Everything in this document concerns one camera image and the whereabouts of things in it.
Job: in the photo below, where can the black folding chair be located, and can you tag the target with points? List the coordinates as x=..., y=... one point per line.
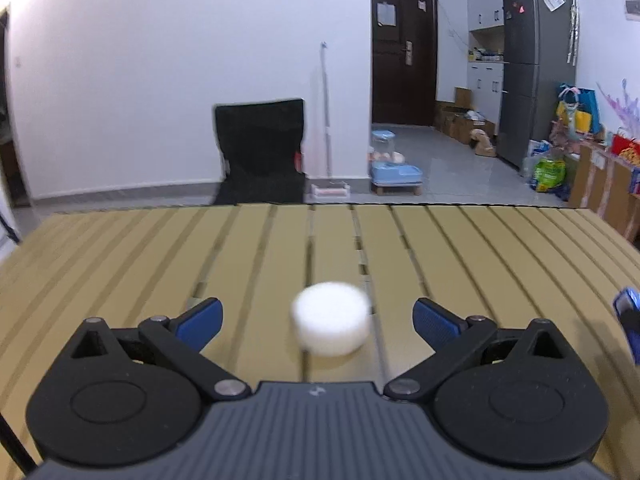
x=260, y=150

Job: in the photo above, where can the tan folding camping table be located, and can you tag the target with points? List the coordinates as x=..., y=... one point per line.
x=150, y=260

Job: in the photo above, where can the green printed bag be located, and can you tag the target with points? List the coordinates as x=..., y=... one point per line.
x=549, y=175

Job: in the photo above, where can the white mop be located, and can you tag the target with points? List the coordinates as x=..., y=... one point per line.
x=327, y=160

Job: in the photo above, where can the purple coral decoration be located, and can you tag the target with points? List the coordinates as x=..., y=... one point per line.
x=622, y=105

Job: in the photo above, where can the yellow gift bag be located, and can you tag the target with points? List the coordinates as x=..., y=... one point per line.
x=567, y=112

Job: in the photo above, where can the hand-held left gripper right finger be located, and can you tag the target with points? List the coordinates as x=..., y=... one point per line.
x=435, y=320

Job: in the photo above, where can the blue pet feeder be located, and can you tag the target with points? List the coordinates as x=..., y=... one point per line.
x=395, y=172

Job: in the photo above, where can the red gift box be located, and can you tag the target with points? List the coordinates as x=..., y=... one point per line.
x=627, y=147

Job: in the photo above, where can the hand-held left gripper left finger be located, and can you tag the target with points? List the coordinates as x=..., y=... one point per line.
x=200, y=322

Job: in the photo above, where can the white round foam disc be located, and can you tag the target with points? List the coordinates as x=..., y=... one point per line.
x=330, y=317

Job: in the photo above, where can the white floor cabinet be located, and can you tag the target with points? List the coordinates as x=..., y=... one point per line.
x=482, y=95

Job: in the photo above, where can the blue gift bag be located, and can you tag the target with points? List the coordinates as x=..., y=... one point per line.
x=590, y=110

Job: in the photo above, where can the silver tinsel garland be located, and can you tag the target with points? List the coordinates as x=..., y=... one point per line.
x=573, y=30

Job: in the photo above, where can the dark wooden door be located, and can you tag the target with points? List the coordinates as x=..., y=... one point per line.
x=402, y=60

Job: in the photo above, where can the taped cardboard box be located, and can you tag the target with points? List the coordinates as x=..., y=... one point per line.
x=605, y=190

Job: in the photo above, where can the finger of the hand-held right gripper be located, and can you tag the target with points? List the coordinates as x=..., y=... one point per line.
x=631, y=310

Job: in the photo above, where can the open cardboard box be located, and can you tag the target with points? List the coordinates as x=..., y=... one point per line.
x=455, y=117

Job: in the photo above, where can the grey refrigerator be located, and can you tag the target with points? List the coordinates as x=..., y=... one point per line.
x=535, y=70

